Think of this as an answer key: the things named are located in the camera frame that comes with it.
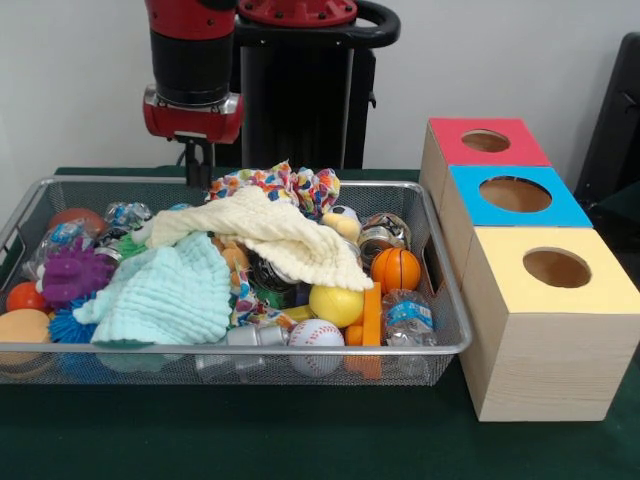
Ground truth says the brown toy football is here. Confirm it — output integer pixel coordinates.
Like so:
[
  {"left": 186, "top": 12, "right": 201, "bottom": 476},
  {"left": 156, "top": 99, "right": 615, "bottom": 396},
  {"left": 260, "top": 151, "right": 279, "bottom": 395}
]
[{"left": 48, "top": 208, "right": 107, "bottom": 237}]

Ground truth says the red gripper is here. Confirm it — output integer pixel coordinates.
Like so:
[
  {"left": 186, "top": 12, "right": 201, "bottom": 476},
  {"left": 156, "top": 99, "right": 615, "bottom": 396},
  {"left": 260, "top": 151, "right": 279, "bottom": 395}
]
[{"left": 143, "top": 94, "right": 245, "bottom": 190}]

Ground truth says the black chair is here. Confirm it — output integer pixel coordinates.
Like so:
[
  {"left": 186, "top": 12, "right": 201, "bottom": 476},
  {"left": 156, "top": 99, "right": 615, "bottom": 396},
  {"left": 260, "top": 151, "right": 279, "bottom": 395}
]
[{"left": 574, "top": 32, "right": 640, "bottom": 201}]

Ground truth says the silver mesh bin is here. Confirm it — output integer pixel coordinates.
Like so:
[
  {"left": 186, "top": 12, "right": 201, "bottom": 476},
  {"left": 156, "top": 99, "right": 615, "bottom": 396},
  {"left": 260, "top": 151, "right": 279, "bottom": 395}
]
[{"left": 0, "top": 174, "right": 474, "bottom": 387}]

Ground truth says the purple spiky rubber toy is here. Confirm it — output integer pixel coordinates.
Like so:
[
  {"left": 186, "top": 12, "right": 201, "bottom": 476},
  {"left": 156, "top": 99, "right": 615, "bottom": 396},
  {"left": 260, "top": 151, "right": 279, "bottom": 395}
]
[{"left": 35, "top": 237, "right": 117, "bottom": 310}]

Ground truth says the dark green side tablecloth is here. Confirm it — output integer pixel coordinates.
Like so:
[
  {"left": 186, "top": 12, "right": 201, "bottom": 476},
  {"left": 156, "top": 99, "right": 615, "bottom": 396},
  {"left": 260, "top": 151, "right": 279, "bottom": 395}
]
[{"left": 594, "top": 182, "right": 640, "bottom": 236}]

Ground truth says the clear plastic bottle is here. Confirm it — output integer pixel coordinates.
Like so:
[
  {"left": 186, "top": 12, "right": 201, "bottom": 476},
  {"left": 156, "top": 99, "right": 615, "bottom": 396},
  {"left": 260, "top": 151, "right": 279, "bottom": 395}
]
[{"left": 22, "top": 219, "right": 96, "bottom": 281}]

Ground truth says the orange toy basketball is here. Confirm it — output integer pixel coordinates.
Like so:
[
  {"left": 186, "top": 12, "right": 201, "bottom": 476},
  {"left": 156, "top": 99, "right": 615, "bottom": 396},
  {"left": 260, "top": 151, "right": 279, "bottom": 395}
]
[{"left": 370, "top": 247, "right": 423, "bottom": 294}]

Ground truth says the wooden box with three holes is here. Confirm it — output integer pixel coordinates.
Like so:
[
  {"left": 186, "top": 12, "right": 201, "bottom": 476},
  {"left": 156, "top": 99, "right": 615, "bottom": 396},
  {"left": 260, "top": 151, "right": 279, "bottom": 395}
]
[{"left": 418, "top": 117, "right": 640, "bottom": 423}]

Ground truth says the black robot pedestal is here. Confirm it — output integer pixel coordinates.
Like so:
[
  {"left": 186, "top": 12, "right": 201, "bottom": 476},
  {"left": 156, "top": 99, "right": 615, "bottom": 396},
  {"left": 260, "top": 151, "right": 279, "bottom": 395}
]
[{"left": 232, "top": 0, "right": 401, "bottom": 171}]

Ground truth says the white toy baseball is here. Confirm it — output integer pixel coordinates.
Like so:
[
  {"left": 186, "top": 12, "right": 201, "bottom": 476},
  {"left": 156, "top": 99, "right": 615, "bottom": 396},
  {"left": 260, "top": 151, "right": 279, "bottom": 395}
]
[{"left": 288, "top": 318, "right": 346, "bottom": 377}]

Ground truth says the yellow ball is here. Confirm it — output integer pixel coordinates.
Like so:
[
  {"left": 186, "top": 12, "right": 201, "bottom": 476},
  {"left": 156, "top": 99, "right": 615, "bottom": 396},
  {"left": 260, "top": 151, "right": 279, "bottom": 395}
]
[{"left": 308, "top": 285, "right": 365, "bottom": 329}]

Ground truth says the cream waffle cloth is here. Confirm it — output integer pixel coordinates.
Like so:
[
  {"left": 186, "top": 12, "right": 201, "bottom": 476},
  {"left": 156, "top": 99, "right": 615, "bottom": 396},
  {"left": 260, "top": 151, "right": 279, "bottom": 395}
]
[{"left": 145, "top": 185, "right": 375, "bottom": 295}]

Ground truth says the colourful patterned cloth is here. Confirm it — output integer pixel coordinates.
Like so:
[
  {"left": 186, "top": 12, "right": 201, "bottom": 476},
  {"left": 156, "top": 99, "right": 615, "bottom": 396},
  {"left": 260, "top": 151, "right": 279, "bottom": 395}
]
[{"left": 207, "top": 159, "right": 346, "bottom": 221}]

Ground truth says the small clear water bottle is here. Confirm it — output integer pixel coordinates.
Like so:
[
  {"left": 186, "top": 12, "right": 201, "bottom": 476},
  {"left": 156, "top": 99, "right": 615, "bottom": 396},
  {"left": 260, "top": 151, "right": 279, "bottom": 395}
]
[{"left": 380, "top": 288, "right": 439, "bottom": 347}]

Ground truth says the mint waffle cloth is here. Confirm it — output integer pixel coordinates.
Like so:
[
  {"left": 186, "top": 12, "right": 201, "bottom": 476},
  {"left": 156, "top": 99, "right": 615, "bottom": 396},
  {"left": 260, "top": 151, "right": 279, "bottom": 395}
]
[{"left": 72, "top": 232, "right": 234, "bottom": 347}]

